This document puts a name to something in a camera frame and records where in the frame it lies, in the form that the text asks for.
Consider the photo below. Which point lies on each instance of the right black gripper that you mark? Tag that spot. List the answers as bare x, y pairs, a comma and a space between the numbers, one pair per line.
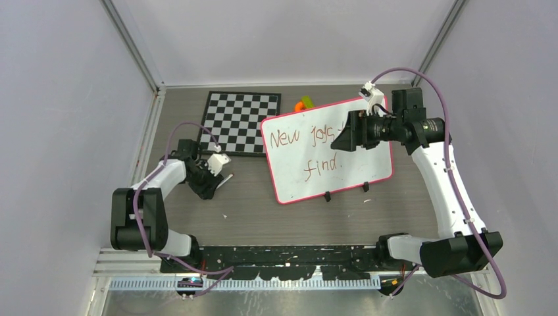
349, 138

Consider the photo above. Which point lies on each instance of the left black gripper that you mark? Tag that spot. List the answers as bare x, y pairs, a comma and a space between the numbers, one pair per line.
207, 190

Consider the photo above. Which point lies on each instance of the pink framed whiteboard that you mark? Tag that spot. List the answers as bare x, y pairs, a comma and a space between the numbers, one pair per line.
301, 162

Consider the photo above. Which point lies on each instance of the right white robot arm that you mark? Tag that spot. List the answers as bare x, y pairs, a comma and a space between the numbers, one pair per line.
464, 244

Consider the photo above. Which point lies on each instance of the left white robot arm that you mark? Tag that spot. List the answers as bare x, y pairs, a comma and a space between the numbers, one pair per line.
138, 214

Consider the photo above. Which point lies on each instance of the green block toy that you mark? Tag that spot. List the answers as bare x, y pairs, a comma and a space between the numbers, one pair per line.
306, 102

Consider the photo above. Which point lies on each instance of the black white checkerboard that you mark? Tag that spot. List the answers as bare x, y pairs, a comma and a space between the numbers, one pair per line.
235, 118

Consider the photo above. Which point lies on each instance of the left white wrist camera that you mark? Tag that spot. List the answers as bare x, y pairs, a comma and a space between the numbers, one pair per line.
217, 161

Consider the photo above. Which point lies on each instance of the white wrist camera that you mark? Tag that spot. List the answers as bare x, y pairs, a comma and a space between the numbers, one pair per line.
374, 97
217, 161

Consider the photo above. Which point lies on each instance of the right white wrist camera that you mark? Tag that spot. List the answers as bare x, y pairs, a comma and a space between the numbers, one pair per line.
374, 97

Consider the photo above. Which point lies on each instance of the orange ring toy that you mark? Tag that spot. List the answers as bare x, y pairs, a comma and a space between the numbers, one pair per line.
299, 106

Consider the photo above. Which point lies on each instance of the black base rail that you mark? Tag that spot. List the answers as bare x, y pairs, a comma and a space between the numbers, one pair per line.
346, 262

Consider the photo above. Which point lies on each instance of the white slotted cable duct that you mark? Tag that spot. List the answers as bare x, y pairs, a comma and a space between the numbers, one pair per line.
195, 284

